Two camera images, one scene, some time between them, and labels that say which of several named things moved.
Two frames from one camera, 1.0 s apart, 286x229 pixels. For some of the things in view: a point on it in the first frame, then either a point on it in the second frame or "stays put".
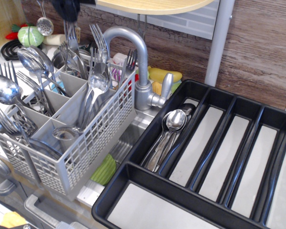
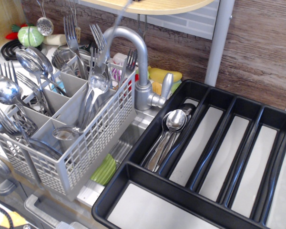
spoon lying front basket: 66,132 stays put
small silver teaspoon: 74,63 → 111,40
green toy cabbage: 29,36 stays put
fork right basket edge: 131,62 stays put
